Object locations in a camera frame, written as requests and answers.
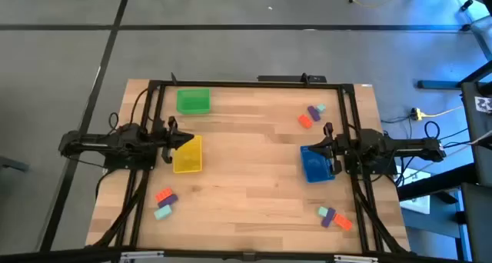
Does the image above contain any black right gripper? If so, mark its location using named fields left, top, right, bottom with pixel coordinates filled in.
left=307, top=122, right=349, bottom=175

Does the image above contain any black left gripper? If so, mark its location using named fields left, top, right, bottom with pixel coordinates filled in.
left=152, top=116, right=195, bottom=164

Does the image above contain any blue plastic basket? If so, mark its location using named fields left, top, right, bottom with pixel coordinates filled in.
left=299, top=145, right=336, bottom=184

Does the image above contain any yellow plastic basket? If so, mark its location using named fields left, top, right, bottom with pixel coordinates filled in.
left=172, top=135, right=204, bottom=175

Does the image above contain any large teal toy brick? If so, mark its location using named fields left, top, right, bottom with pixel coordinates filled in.
left=153, top=205, right=173, bottom=221

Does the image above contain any green plastic basket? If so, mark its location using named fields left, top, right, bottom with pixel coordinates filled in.
left=175, top=88, right=211, bottom=115

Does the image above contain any black flat bar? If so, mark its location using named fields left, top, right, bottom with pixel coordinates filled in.
left=257, top=73, right=327, bottom=84

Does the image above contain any black side table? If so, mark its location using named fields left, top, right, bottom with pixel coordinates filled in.
left=460, top=80, right=492, bottom=187

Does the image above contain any black and white tag marker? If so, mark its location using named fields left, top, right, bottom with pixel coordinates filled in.
left=474, top=95, right=492, bottom=114

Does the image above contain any black aluminium table frame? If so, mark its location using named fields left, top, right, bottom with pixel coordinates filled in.
left=86, top=78, right=411, bottom=263

